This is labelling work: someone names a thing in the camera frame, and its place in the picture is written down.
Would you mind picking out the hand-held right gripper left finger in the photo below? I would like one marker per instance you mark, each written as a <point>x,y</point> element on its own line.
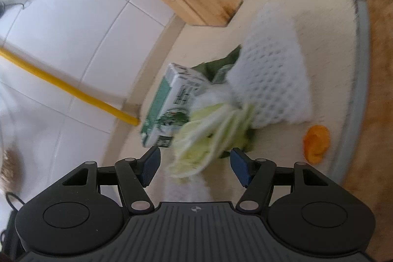
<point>152,165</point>

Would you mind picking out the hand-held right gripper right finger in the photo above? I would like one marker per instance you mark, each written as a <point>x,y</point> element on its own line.
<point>241,168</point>

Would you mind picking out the pale napa cabbage bunch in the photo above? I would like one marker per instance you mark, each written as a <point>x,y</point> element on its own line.
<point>208,133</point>

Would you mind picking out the white foam net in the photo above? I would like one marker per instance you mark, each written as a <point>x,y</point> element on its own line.
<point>270,65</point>

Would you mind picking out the green and white carton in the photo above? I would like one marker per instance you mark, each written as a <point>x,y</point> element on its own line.
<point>165,102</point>

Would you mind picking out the orange peel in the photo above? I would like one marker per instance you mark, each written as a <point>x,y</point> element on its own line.
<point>316,143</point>

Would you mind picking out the large dark green leaf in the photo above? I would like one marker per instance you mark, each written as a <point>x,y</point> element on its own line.
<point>215,68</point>

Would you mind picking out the yellow pipe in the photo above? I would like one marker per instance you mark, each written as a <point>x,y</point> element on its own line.
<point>61,84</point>

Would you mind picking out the brown woven straw object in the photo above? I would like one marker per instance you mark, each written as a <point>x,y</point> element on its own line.
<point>10,170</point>

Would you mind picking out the wooden cutting board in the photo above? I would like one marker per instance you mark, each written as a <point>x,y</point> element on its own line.
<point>377,96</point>

